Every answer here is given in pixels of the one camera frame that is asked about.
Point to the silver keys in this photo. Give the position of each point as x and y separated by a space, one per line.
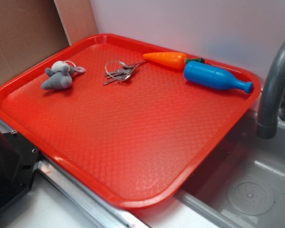
122 74

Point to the red plastic tray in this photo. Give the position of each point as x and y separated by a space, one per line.
133 143

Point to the orange toy carrot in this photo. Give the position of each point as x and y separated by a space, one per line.
176 60

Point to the blue toy bottle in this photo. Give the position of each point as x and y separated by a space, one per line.
214 77

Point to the grey plush mouse toy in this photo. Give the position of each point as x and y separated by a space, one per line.
60 75

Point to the grey toy sink basin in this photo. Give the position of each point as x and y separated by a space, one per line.
241 184

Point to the grey faucet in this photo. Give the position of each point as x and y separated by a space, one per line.
272 102

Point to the brown cardboard panel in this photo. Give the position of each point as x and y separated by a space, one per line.
33 30

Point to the black metal bracket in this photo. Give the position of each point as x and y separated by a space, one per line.
18 163

